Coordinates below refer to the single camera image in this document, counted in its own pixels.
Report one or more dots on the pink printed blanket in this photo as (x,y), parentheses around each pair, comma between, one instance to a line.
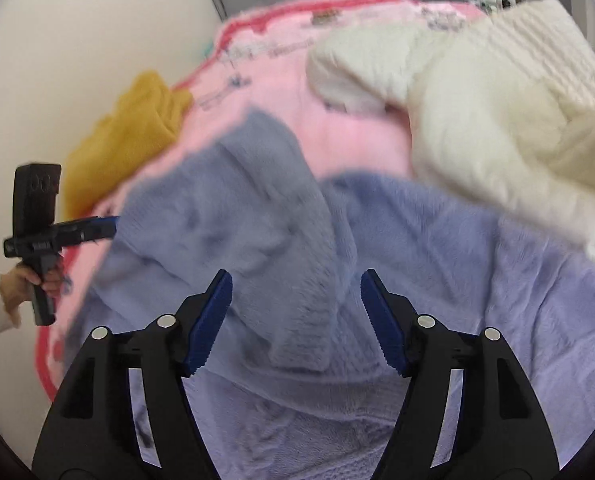
(337,130)

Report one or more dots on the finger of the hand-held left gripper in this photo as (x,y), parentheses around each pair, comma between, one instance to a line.
(104,226)

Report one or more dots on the cream knit sweater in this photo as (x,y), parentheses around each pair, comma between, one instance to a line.
(477,125)

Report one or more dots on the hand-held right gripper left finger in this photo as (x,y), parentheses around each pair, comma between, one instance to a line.
(212,320)

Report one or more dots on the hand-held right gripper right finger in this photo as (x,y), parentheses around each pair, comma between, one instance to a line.
(377,310)

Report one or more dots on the person's left hand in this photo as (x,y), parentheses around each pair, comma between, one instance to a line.
(14,287)

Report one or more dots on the mustard yellow garment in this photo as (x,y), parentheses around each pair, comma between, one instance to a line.
(122,135)

